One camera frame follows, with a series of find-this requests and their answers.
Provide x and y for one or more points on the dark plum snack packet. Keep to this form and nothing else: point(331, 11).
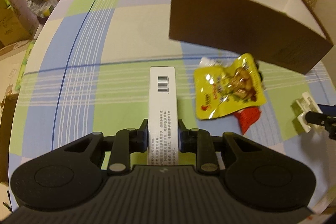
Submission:
point(260, 74)

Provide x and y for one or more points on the yellow snack packet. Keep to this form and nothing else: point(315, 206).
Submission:
point(221, 90)

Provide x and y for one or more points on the red snack packet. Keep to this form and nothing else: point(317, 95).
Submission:
point(247, 117)

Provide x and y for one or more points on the white barcode medicine box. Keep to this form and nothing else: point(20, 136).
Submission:
point(163, 136)

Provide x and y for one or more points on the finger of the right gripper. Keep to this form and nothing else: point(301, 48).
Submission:
point(326, 119)

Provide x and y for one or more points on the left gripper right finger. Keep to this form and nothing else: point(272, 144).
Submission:
point(200, 143)

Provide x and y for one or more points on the cardboard boxes pile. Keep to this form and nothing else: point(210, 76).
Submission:
point(20, 18)

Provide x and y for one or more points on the white plastic clip holder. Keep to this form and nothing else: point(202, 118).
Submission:
point(301, 107)

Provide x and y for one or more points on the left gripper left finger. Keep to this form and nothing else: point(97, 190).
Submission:
point(125, 143)

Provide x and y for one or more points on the brown cardboard box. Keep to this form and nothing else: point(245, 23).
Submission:
point(286, 33)

